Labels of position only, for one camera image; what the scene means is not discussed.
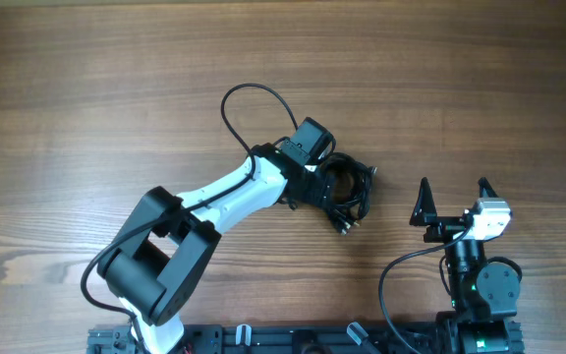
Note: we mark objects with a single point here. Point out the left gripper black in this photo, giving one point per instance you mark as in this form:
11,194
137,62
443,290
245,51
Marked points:
321,191

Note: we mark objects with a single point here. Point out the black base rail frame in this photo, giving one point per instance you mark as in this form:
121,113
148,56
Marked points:
429,337

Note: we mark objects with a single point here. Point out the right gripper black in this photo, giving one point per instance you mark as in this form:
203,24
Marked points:
425,214

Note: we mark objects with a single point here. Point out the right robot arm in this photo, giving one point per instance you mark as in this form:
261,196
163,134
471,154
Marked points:
484,291

